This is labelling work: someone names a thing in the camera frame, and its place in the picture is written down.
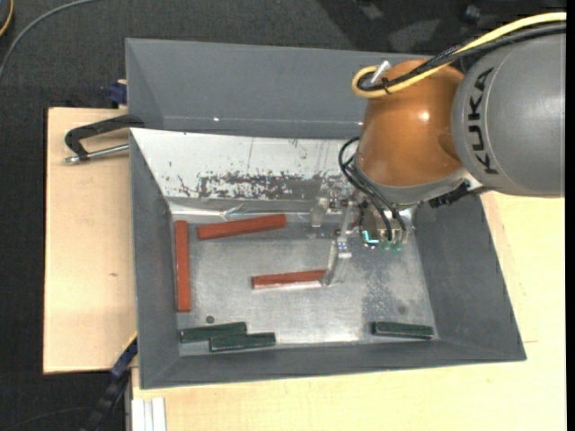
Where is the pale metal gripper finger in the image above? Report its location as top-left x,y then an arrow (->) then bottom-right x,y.
335,238 -> 353,285
322,239 -> 340,286

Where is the red-brown flat block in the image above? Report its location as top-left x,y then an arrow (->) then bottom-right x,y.
173,220 -> 193,313
196,213 -> 288,242
250,268 -> 329,291

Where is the grey metal bin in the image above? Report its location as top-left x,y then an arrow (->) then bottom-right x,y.
124,37 -> 527,390

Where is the dark green flat block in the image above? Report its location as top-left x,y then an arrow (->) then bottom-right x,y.
208,331 -> 278,354
179,321 -> 249,344
370,321 -> 437,341

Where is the pale wood board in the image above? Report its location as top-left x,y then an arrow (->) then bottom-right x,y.
42,107 -> 138,374

